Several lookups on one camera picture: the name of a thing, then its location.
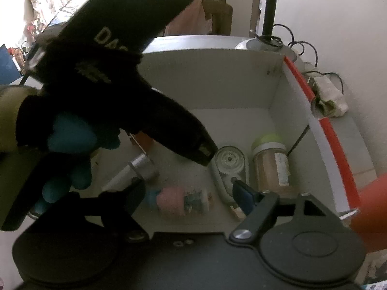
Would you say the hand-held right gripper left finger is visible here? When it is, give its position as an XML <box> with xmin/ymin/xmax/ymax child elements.
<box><xmin>68</xmin><ymin>181</ymin><xmax>149</xmax><ymax>242</ymax></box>

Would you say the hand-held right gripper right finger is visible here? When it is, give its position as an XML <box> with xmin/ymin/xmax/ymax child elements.
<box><xmin>229</xmin><ymin>178</ymin><xmax>348</xmax><ymax>244</ymax></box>

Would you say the silver metal cylinder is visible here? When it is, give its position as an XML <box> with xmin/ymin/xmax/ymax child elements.
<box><xmin>103</xmin><ymin>152</ymin><xmax>159</xmax><ymax>192</ymax></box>

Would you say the pink toy figure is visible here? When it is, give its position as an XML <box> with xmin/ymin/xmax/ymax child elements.
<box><xmin>156</xmin><ymin>187</ymin><xmax>187</xmax><ymax>218</ymax></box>

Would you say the correction tape dispenser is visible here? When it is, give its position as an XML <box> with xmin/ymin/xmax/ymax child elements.
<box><xmin>211</xmin><ymin>145</ymin><xmax>248</xmax><ymax>220</ymax></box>

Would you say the glass jar with spread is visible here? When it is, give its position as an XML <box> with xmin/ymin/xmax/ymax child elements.
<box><xmin>251</xmin><ymin>133</ymin><xmax>295</xmax><ymax>197</ymax></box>

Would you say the blue white toy figure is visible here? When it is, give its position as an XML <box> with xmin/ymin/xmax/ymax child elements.
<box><xmin>184</xmin><ymin>189</ymin><xmax>213</xmax><ymax>216</ymax></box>

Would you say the red cardboard box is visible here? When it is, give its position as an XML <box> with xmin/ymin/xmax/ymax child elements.
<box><xmin>91</xmin><ymin>48</ymin><xmax>362</xmax><ymax>236</ymax></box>

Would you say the olive sleeved left forearm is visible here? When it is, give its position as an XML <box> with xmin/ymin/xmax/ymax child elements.
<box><xmin>0</xmin><ymin>85</ymin><xmax>58</xmax><ymax>154</ymax></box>

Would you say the person's left hand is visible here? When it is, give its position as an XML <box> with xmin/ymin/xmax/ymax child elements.
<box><xmin>32</xmin><ymin>112</ymin><xmax>121</xmax><ymax>215</ymax></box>

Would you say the pink cloth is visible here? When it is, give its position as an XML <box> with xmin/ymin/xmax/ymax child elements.
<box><xmin>165</xmin><ymin>0</ymin><xmax>214</xmax><ymax>37</ymax></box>

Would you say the patterned cloth cover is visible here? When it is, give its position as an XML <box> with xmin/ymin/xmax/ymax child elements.
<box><xmin>26</xmin><ymin>0</ymin><xmax>73</xmax><ymax>25</ymax></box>

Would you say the blue cabinet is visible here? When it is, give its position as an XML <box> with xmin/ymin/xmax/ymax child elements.
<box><xmin>0</xmin><ymin>45</ymin><xmax>23</xmax><ymax>84</ymax></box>

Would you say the red water bottle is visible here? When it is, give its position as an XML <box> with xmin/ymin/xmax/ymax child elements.
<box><xmin>351</xmin><ymin>172</ymin><xmax>387</xmax><ymax>253</ymax></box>

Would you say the grey desk lamp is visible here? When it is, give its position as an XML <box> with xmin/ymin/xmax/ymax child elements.
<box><xmin>234</xmin><ymin>0</ymin><xmax>298</xmax><ymax>61</ymax></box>

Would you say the black lamp cable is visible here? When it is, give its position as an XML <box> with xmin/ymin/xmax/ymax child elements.
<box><xmin>249</xmin><ymin>24</ymin><xmax>345</xmax><ymax>97</ymax></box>

